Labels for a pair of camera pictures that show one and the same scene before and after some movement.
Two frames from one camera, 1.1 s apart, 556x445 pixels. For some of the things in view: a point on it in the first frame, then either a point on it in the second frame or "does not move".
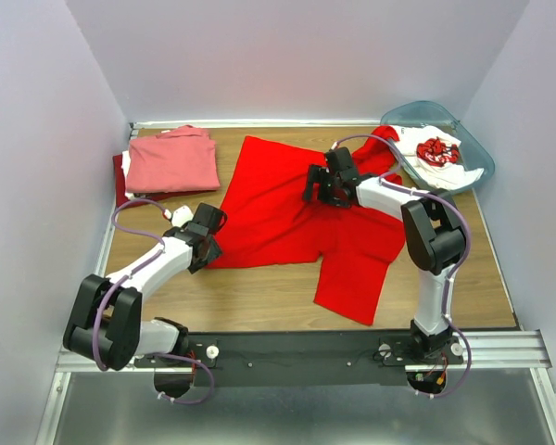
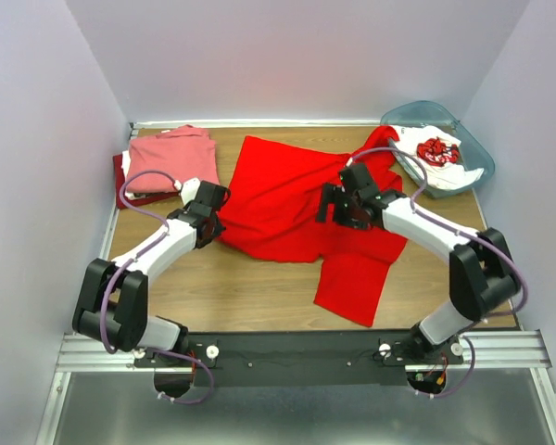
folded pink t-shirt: (182, 159) does not move
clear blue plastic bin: (441, 153) does not move
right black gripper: (318, 174) → (334, 193)
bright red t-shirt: (268, 221) does not move
